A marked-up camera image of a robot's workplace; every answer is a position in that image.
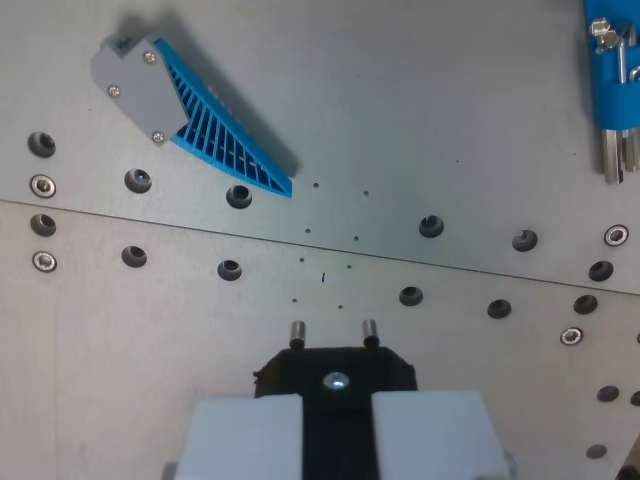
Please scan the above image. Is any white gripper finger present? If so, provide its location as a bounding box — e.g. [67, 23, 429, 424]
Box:
[174, 392, 305, 480]
[371, 389, 515, 480]

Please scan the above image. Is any black two-pin plug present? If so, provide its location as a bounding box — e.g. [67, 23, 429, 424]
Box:
[252, 318, 419, 480]

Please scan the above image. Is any large silver hex key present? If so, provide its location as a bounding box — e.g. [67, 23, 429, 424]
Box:
[601, 127, 627, 187]

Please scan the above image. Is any grey and blue ribbed fixture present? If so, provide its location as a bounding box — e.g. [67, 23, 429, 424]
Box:
[89, 19, 302, 200]

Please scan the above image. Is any blue hex key holder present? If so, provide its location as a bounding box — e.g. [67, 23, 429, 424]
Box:
[583, 0, 640, 133]

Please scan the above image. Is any small bent silver hex key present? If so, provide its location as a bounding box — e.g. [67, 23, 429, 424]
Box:
[589, 17, 632, 85]

